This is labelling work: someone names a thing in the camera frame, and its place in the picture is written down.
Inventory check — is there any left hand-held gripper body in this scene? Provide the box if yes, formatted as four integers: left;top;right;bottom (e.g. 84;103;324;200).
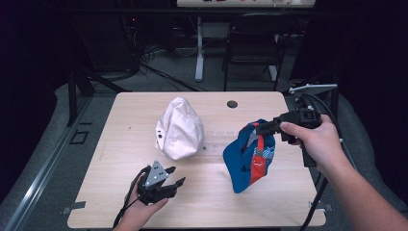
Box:
137;160;178;206

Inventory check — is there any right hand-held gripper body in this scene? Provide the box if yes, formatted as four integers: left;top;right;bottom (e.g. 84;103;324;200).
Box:
278;84;339;145

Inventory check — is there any white baseball cap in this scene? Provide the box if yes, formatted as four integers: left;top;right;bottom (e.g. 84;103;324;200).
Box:
154;96;206;161

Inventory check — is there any blue baseball cap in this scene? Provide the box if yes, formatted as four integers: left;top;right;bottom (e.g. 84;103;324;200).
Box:
222;118;277;194

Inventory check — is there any person's left hand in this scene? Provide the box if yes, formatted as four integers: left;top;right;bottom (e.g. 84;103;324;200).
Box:
114;174;169;231

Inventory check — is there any person's right hand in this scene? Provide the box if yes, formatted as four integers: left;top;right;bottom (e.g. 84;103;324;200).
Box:
279;114;349;176

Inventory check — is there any white desk leg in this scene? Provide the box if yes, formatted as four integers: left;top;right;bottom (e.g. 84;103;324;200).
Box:
268;33;280;82
194;16;206;83

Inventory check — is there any grey tape strip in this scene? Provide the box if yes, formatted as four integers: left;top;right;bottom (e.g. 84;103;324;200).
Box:
61;200;88;216
308;200;335;213

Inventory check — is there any black chair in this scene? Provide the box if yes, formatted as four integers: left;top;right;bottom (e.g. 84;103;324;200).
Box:
221;13;298;92

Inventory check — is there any white desk top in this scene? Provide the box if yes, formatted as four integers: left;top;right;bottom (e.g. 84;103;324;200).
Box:
176;0;318;9

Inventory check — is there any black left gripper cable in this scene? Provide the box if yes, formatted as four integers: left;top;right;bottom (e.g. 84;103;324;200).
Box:
112;165;152;229

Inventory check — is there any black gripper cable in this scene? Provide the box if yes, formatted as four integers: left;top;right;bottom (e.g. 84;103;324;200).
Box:
112;165;152;229
298;92;342;231

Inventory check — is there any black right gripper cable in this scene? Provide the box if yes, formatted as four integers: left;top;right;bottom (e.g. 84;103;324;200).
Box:
298;92;342;231

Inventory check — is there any bundle of black cables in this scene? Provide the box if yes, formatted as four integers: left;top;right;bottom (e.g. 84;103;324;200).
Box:
118;15;201;92

